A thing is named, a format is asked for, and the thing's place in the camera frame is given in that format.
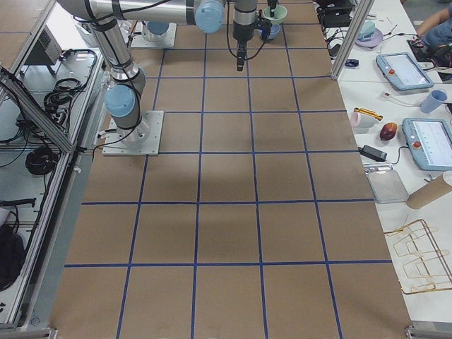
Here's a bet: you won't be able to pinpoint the cardboard tube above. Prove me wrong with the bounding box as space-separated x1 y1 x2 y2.
406 171 451 209

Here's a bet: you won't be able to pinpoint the aluminium frame post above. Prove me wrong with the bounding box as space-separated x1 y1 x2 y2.
331 0 374 80

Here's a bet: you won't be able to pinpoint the green bowl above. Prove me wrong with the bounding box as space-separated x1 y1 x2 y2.
263 4 287 25

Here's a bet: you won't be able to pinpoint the purple plate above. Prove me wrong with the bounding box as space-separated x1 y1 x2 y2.
355 28 383 48

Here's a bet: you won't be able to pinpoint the black power adapter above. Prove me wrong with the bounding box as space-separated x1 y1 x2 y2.
358 145 387 162

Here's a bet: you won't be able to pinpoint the teal sponge block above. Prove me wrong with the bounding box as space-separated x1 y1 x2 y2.
357 20 376 41

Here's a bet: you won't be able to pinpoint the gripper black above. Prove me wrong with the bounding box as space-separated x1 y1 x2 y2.
233 0 278 72

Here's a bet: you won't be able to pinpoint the far blue teach pendant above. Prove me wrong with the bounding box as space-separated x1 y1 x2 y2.
376 52 434 91

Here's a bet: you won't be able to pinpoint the light blue plastic cup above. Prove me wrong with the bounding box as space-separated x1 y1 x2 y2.
420 90 448 114

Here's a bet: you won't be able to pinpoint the person in blue shirt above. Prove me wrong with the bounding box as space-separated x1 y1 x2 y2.
417 5 451 48

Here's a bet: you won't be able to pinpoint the coiled black cables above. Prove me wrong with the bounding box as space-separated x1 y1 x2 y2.
25 145 59 176

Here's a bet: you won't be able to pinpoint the silver metal tray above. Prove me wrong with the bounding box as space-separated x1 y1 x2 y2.
363 162 408 204

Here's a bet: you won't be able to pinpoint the near blue teach pendant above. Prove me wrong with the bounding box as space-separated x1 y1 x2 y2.
402 118 451 171

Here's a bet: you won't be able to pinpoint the blue bowl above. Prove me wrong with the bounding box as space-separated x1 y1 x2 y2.
259 24 281 41

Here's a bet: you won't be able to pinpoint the small blue device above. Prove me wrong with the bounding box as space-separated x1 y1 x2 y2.
345 59 359 68

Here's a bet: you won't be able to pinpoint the blue teach pendant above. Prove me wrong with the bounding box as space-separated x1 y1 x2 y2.
376 52 434 91
402 118 451 171

